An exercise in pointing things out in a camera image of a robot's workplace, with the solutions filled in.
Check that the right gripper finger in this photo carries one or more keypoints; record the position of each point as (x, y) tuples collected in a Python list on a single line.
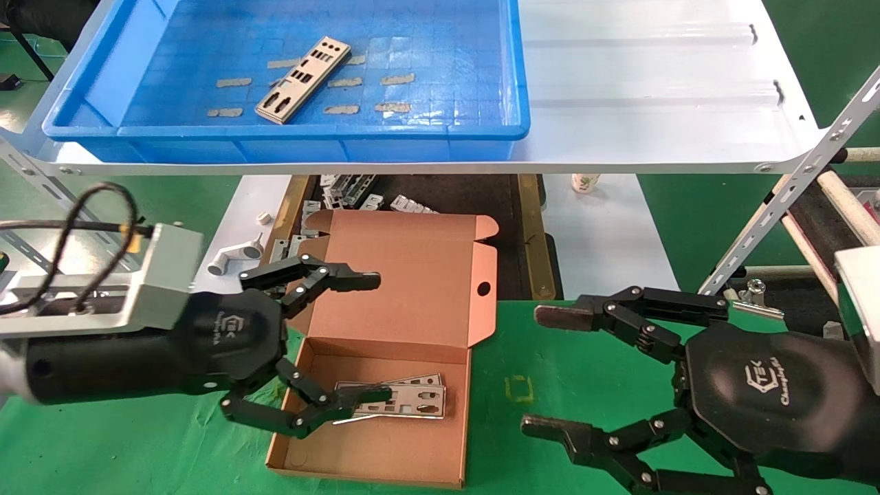
[(570, 316), (577, 436)]

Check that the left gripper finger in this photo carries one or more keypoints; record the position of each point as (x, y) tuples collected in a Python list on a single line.
[(357, 397), (350, 280)]

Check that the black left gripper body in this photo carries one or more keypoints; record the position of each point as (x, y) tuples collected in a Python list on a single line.
[(206, 344)]

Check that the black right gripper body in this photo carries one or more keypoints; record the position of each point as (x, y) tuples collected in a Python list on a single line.
[(777, 399)]

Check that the metal IO shield plate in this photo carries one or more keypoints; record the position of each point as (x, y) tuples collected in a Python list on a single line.
[(419, 379), (302, 81), (412, 411)]

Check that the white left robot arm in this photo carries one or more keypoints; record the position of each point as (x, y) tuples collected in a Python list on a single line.
[(8, 378)]

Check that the brown cardboard box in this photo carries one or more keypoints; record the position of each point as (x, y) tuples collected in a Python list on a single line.
[(405, 275)]

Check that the blue plastic tray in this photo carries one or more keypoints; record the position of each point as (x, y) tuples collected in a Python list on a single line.
[(447, 41)]

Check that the small black box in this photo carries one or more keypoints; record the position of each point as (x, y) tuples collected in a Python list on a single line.
[(8, 82)]

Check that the white pipe fitting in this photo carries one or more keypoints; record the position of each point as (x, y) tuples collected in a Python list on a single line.
[(230, 260)]

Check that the silver binder clip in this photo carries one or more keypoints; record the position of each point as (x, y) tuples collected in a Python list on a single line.
[(756, 287)]

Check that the white round rod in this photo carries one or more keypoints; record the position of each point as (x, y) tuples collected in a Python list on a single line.
[(849, 206), (808, 254), (863, 155), (790, 271)]

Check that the white paper cup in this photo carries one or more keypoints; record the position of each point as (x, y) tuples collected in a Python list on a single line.
[(586, 183)]

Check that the grey tape patch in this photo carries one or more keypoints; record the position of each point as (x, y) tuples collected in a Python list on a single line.
[(234, 82), (227, 112), (392, 107), (282, 64)]

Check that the grey slotted angle beam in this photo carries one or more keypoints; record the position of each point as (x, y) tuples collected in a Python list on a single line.
[(27, 253)]

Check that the white metal shelf board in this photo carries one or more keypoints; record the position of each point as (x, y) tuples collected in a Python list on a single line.
[(653, 103)]

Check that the small metal bracket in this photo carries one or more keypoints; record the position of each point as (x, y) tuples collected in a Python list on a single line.
[(371, 202), (278, 251), (357, 187), (330, 189), (297, 244), (410, 204), (309, 214)]

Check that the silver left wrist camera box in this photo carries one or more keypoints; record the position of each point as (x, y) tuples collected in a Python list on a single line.
[(165, 275)]

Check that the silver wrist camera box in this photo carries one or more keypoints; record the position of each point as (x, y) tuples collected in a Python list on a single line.
[(165, 275), (863, 309)]

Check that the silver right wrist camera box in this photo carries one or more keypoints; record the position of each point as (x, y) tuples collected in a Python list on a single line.
[(863, 309)]

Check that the grey slotted angle post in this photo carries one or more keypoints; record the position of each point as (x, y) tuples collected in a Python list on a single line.
[(790, 188), (62, 196)]

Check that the black stand frame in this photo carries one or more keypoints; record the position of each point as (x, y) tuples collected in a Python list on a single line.
[(41, 14)]

